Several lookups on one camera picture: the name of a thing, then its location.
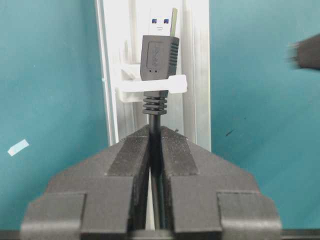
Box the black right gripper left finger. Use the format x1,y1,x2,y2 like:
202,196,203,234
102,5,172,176
20,126,149,240

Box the white zip-tie ring bottom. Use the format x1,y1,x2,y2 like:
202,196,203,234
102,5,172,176
111,62,189,103

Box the small white tape scrap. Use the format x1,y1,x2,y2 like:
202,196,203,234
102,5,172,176
7,139,29,157

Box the black USB cable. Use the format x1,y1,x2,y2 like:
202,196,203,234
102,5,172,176
139,7,180,230

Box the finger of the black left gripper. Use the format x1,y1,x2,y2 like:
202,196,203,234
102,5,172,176
285,34,320,69

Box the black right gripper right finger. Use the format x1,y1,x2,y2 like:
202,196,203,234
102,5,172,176
161,127,282,240

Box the long aluminium rail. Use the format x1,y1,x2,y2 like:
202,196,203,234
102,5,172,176
94,0,212,230

